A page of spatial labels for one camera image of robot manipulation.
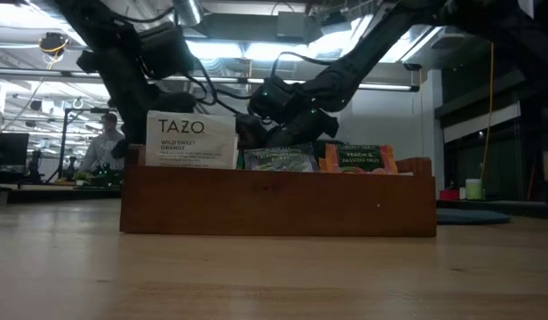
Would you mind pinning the pale green cup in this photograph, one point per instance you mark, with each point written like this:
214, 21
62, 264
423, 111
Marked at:
474, 189

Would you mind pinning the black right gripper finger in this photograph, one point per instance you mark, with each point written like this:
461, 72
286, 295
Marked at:
251, 131

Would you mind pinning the small red container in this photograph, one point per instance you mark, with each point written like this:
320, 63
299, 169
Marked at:
450, 194

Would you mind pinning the black computer monitor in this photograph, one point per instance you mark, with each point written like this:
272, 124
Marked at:
7, 151

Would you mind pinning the dark blackcurrant tea packet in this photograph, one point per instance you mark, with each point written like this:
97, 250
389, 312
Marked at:
280, 161

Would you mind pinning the wooden three-compartment tea box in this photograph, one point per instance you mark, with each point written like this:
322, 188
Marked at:
278, 202

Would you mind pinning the ceiling light strip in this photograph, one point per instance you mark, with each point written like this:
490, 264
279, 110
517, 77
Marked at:
42, 74
384, 86

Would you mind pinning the black frame stand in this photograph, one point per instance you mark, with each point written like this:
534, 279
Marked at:
63, 142

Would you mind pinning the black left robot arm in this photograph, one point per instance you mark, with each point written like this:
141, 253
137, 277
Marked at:
122, 80

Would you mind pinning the orange peach tea packet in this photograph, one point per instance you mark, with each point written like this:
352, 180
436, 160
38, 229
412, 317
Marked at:
358, 158

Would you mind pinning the dark round plate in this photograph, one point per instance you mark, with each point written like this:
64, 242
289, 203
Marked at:
471, 216

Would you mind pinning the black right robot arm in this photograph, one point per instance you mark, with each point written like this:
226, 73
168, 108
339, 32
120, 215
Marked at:
353, 66

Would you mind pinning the person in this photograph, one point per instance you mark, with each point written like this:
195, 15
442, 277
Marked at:
102, 149

